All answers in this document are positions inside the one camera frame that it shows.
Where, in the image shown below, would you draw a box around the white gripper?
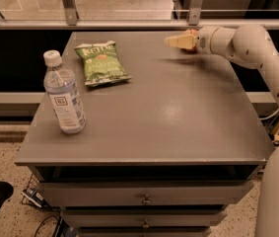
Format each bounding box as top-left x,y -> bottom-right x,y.
165,26 -> 218,54

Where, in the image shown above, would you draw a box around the red apple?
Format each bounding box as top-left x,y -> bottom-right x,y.
183,29 -> 197,51

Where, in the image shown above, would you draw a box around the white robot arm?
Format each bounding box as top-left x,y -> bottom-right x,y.
165,24 -> 279,237

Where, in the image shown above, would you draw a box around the clear plastic water bottle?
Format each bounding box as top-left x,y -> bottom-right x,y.
43,50 -> 86,134

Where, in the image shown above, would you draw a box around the green chip bag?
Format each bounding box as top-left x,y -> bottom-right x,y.
75,40 -> 131,87

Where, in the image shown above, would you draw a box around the grey drawer cabinet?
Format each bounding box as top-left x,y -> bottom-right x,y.
14,30 -> 275,237

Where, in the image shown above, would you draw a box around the top grey drawer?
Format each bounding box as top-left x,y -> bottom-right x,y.
36,181 -> 253,207

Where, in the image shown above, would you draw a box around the grey drawer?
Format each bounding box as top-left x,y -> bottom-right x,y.
62,209 -> 227,228
36,181 -> 253,207
78,227 -> 211,237

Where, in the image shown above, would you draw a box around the metal glass railing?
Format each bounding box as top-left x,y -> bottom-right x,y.
0,0 -> 279,30

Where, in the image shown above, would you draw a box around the middle grey drawer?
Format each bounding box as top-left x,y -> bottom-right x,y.
62,209 -> 227,228

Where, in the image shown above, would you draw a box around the bottom grey drawer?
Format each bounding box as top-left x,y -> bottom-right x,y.
78,227 -> 211,237

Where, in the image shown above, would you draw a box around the small blue floor device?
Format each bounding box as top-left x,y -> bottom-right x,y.
22,188 -> 44,208

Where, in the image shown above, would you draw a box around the black floor cable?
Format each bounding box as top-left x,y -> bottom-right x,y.
34,214 -> 64,237

